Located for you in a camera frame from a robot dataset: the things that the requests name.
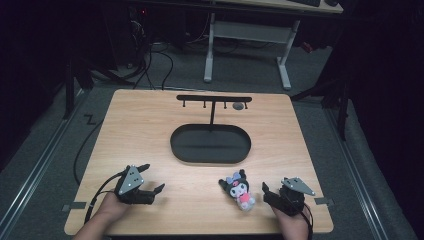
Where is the white frame desk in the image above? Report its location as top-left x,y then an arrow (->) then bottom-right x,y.
202,0 -> 344,91

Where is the person's right hand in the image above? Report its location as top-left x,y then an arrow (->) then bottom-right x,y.
271,203 -> 312,233

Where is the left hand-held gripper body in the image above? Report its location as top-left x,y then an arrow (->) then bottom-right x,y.
114,164 -> 156,205

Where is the black and pink plush doll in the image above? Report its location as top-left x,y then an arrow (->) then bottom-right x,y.
218,168 -> 257,213

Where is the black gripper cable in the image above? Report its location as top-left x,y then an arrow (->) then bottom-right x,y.
301,203 -> 315,240
83,171 -> 128,224

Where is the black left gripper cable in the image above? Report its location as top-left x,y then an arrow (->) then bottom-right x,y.
83,171 -> 128,224

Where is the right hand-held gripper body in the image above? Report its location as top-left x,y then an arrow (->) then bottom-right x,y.
263,176 -> 316,216

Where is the metal floor rail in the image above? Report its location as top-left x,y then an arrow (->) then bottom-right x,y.
0,89 -> 88,232
324,108 -> 390,240

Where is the dark computer tower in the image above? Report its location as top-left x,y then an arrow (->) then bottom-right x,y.
127,5 -> 152,68

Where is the black keyboard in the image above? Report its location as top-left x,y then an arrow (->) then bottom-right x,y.
288,0 -> 322,8

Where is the person's left hand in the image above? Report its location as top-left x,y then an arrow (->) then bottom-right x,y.
98,191 -> 132,222

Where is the black hook rack with tray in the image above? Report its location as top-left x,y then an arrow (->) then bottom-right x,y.
169,94 -> 253,165

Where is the black looped floor cable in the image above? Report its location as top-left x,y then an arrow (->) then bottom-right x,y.
151,49 -> 175,91

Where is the black metal stand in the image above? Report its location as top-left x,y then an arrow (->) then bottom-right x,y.
290,74 -> 352,142
62,54 -> 136,120

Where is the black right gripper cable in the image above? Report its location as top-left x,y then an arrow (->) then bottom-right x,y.
301,203 -> 315,240

